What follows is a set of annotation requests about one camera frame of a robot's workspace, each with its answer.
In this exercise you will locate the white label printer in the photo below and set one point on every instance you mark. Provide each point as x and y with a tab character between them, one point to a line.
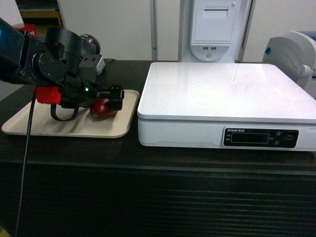
294	53

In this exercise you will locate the beige plastic tray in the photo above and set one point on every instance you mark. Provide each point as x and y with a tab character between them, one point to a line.
83	126

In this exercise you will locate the wooden shelf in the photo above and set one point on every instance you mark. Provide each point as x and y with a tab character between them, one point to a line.
40	9

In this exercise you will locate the white checkout scale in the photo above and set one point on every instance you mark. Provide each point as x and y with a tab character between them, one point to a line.
229	106

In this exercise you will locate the black checkout counter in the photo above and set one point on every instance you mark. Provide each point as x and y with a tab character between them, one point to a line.
95	187

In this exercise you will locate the red crate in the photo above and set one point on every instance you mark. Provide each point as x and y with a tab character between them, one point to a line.
27	27

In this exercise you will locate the white receipt printer kiosk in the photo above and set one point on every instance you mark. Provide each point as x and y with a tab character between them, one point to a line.
211	31

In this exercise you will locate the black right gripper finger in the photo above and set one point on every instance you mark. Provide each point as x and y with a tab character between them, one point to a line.
111	92

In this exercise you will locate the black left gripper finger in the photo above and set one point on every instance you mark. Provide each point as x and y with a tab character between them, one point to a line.
115	104

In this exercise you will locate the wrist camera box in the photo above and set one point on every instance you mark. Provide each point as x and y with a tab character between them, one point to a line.
91	66

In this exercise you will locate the silver round bowl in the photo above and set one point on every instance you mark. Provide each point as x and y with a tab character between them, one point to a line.
89	45

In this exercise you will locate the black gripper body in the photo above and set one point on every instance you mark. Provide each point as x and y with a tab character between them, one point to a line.
68	90

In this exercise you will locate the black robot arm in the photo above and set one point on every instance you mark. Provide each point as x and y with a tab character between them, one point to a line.
65	65

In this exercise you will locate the dark red mango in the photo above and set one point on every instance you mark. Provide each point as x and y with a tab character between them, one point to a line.
101	109

